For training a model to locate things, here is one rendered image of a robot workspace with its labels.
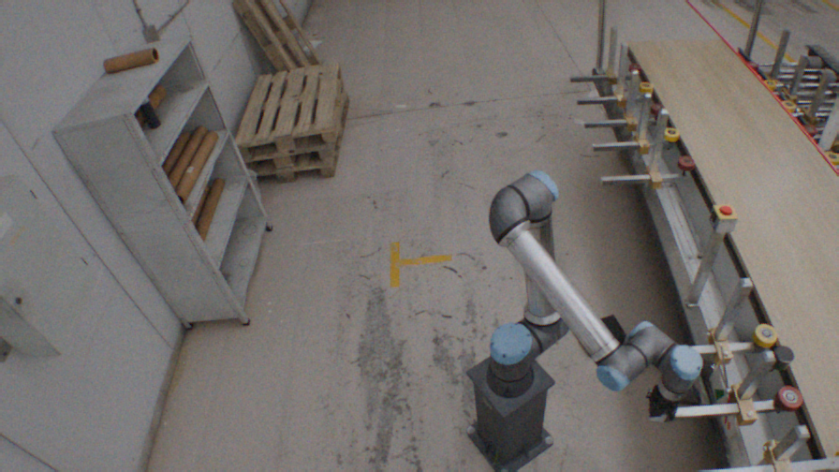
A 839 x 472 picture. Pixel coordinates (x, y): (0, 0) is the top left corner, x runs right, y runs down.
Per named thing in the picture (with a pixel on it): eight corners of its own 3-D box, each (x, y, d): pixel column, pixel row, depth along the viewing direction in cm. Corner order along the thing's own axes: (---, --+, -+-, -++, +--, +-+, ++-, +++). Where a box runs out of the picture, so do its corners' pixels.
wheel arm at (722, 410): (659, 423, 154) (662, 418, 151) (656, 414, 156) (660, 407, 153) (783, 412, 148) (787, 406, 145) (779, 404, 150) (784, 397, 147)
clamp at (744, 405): (738, 426, 148) (743, 420, 145) (727, 390, 158) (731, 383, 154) (754, 425, 147) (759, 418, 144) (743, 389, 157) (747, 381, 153)
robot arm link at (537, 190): (517, 340, 200) (493, 180, 156) (549, 317, 206) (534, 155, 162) (544, 361, 189) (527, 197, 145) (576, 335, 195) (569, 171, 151)
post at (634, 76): (623, 145, 290) (632, 71, 256) (622, 141, 292) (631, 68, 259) (628, 145, 289) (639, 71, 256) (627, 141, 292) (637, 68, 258)
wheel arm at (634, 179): (601, 186, 245) (602, 180, 242) (600, 183, 247) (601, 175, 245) (686, 183, 239) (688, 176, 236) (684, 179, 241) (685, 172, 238)
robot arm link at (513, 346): (481, 361, 195) (479, 336, 183) (515, 337, 201) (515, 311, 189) (507, 388, 185) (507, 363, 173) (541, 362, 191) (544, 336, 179)
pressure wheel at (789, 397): (770, 423, 149) (784, 407, 141) (763, 402, 154) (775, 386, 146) (792, 421, 147) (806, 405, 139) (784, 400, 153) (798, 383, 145)
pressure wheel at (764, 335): (761, 362, 164) (773, 346, 156) (742, 352, 169) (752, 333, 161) (769, 348, 168) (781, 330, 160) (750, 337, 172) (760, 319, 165)
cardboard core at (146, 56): (101, 63, 241) (149, 51, 238) (108, 56, 246) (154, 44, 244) (108, 76, 246) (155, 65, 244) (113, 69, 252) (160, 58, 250)
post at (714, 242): (686, 309, 197) (716, 230, 166) (684, 300, 201) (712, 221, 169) (697, 308, 197) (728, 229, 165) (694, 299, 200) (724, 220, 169)
